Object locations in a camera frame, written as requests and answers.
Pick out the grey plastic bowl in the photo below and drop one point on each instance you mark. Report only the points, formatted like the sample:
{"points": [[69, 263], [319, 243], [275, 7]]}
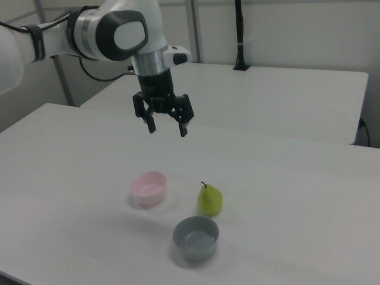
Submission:
{"points": [[196, 243]]}

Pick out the grey metal frame post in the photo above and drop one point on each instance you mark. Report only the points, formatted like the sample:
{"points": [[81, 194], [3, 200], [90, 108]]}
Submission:
{"points": [[194, 32], [63, 81]]}

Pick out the white side table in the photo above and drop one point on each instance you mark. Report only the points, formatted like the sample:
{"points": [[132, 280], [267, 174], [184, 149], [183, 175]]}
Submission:
{"points": [[252, 101]]}

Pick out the black pole with clamp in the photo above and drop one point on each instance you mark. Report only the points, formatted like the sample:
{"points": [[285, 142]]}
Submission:
{"points": [[240, 32]]}

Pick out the pink plastic bowl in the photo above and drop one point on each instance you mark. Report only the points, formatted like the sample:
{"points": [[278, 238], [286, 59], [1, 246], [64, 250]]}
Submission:
{"points": [[148, 193]]}

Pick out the green pear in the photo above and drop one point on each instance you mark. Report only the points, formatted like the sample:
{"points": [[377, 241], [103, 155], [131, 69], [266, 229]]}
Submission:
{"points": [[210, 199]]}

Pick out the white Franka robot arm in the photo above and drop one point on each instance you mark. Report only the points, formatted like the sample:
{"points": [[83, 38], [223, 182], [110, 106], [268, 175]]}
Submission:
{"points": [[89, 32]]}

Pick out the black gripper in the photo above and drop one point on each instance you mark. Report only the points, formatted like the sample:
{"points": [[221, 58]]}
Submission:
{"points": [[155, 86]]}

